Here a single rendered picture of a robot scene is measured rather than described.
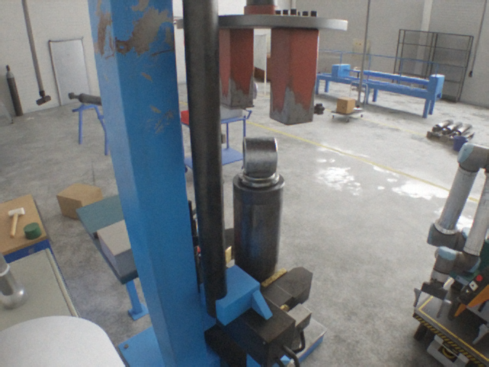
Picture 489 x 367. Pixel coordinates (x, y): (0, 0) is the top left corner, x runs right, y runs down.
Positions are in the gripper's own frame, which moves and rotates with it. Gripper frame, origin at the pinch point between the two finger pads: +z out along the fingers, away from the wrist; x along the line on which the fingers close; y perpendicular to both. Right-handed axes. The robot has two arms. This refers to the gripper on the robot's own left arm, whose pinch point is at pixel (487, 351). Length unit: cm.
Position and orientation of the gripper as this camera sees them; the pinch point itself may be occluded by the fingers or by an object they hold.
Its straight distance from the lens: 186.1
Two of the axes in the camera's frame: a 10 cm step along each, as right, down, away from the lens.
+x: 3.8, 5.2, -7.6
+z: -4.1, 8.3, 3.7
